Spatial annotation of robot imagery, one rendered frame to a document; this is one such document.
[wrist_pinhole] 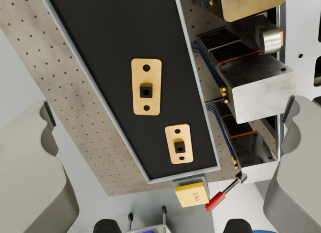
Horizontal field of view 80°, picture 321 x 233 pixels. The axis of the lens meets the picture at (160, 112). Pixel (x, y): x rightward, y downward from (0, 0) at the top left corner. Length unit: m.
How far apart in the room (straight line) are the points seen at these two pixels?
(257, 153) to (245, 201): 1.41
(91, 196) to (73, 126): 1.80
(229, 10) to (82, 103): 0.69
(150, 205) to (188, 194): 2.28
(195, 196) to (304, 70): 0.36
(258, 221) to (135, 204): 1.44
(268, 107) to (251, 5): 0.17
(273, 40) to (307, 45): 0.17
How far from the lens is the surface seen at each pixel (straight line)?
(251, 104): 0.37
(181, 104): 0.28
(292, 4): 0.46
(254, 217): 1.91
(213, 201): 0.54
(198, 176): 0.42
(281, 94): 0.38
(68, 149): 2.16
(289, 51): 0.49
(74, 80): 0.84
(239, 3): 0.34
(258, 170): 0.58
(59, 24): 0.26
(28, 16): 0.83
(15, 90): 1.97
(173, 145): 0.32
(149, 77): 0.26
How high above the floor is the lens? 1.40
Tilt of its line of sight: 57 degrees down
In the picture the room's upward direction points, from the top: 179 degrees counter-clockwise
